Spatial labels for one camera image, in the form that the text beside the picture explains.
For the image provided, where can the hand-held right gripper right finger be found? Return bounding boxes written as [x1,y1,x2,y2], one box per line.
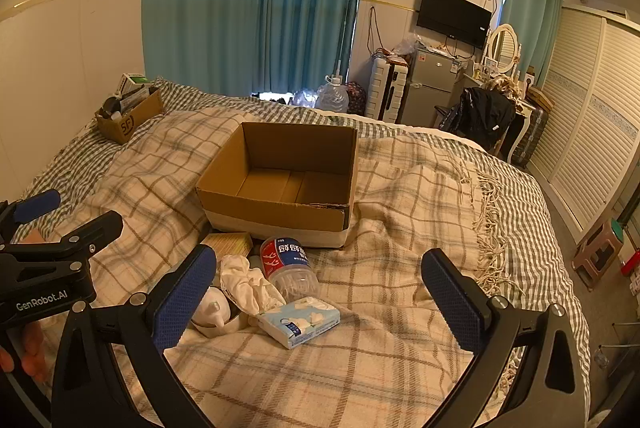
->
[421,248,589,428]

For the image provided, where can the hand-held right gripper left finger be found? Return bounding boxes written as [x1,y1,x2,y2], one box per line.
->
[51,244,219,428]

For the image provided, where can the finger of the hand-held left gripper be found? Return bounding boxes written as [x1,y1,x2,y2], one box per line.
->
[0,189,62,240]
[0,210,125,285]

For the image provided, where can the white round container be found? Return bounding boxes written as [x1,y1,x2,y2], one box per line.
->
[192,286,242,337]

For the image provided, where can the white cloth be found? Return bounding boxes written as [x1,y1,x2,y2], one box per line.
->
[220,254,286,315]

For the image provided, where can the small yellow box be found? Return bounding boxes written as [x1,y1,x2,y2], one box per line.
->
[200,231,254,259]

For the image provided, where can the red label plastic bottle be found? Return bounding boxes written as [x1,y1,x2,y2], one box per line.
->
[260,236,321,302]

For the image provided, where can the blue white tissue pack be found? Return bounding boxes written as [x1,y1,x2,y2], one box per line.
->
[248,295,342,350]

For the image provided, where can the large cardboard box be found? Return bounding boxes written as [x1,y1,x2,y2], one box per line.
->
[195,121,359,250]

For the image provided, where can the person's left hand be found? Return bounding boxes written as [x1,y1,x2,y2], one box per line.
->
[0,322,49,385]

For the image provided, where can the small brown cardboard box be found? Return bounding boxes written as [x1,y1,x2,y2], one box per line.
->
[95,87,166,145]

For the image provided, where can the green checkered bed sheet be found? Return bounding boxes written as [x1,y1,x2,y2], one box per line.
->
[10,77,597,414]

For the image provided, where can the brown plastic stool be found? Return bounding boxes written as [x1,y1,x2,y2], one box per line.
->
[571,218,624,290]

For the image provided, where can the green and white carton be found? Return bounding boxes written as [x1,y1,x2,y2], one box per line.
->
[117,72,152,97]

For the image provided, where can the red container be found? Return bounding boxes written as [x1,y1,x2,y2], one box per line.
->
[619,248,640,280]

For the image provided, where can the dark striped suitcase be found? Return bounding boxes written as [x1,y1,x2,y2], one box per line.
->
[512,104,549,167]

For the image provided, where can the black jacket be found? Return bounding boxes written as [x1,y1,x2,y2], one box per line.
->
[439,86,516,145]

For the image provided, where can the white dressing table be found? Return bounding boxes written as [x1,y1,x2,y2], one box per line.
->
[460,72,539,160]

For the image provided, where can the grey refrigerator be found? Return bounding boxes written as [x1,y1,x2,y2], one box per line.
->
[400,46,469,128]

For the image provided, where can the white ribbed suitcase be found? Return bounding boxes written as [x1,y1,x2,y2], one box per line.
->
[363,56,411,122]

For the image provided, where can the floral patterned bag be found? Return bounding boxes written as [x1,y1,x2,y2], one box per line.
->
[344,81,369,113]

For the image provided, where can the white louvred wardrobe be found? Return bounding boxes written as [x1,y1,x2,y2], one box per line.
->
[526,4,640,245]

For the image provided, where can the clear water jug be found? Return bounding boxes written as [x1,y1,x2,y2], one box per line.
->
[316,75,350,113]

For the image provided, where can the white oval mirror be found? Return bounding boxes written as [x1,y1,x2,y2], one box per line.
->
[487,23,521,74]

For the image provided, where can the white mop pole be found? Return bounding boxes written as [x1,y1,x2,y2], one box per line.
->
[335,0,354,82]

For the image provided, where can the pale green curtain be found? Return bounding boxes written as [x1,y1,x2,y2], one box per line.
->
[500,0,566,76]

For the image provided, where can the black wall television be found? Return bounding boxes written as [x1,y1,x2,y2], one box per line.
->
[415,0,493,51]

